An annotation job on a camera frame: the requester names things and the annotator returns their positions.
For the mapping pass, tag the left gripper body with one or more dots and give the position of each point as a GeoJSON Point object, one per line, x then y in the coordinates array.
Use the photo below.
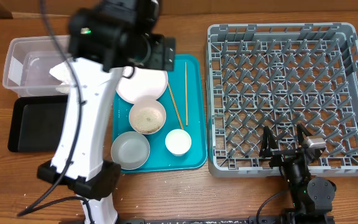
{"type": "Point", "coordinates": [161, 56]}

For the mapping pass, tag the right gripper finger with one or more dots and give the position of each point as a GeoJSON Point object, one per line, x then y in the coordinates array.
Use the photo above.
{"type": "Point", "coordinates": [268, 143]}
{"type": "Point", "coordinates": [302, 132]}

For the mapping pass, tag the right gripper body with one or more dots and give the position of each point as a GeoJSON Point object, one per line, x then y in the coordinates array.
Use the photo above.
{"type": "Point", "coordinates": [294, 172]}

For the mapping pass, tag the pink bowl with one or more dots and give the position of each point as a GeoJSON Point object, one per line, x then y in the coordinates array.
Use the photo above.
{"type": "Point", "coordinates": [147, 116]}

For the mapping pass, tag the white cup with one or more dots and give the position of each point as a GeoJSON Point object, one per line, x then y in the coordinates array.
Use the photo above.
{"type": "Point", "coordinates": [178, 142]}

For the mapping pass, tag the grey-white bowl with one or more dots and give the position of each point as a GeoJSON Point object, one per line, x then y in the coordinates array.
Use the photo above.
{"type": "Point", "coordinates": [131, 150]}

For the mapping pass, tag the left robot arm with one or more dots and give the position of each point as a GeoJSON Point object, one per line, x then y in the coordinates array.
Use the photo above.
{"type": "Point", "coordinates": [104, 40]}

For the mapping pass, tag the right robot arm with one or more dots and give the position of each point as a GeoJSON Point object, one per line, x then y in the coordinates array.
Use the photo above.
{"type": "Point", "coordinates": [312, 197]}

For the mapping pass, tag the grey dishwasher rack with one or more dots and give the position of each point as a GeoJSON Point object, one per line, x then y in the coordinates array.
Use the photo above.
{"type": "Point", "coordinates": [279, 76]}

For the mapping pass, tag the large white plate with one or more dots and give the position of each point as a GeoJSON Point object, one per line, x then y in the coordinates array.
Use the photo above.
{"type": "Point", "coordinates": [143, 83]}

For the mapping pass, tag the teal serving tray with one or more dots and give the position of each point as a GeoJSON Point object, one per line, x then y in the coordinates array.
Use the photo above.
{"type": "Point", "coordinates": [160, 158]}

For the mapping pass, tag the left wooden chopstick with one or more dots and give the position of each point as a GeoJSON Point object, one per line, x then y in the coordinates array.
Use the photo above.
{"type": "Point", "coordinates": [175, 106]}

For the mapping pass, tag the clear plastic bin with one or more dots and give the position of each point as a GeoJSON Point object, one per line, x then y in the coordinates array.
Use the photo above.
{"type": "Point", "coordinates": [27, 67]}

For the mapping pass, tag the black tray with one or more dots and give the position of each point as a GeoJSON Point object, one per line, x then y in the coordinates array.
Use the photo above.
{"type": "Point", "coordinates": [37, 123]}

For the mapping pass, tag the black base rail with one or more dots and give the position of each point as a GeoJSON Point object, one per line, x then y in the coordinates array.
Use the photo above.
{"type": "Point", "coordinates": [250, 220]}

